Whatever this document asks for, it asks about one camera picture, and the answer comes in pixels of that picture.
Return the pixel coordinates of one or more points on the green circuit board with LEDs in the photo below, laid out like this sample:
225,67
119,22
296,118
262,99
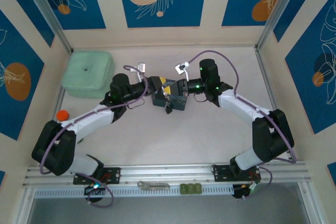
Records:
93,186
252,187

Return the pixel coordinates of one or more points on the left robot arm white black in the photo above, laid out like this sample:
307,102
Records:
86,117

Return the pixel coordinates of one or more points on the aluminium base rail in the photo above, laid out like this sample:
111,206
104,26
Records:
162,172

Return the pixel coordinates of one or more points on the dark blue painted tin box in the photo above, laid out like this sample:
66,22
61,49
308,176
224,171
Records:
176,102

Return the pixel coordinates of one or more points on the orange round cap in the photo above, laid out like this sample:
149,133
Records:
62,115

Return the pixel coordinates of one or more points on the small silver key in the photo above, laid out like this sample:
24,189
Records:
165,93

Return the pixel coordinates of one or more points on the green square block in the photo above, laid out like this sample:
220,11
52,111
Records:
183,189
190,189
198,189

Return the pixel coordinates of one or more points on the aluminium frame post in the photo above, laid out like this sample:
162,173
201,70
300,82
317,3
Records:
47,11
281,9

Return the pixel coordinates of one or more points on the black padlock with silver shackle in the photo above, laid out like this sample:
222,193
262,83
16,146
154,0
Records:
168,109

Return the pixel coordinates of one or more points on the mint green zip case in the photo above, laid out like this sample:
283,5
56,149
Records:
88,73

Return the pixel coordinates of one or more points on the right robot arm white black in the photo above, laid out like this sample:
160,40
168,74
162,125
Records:
244,104

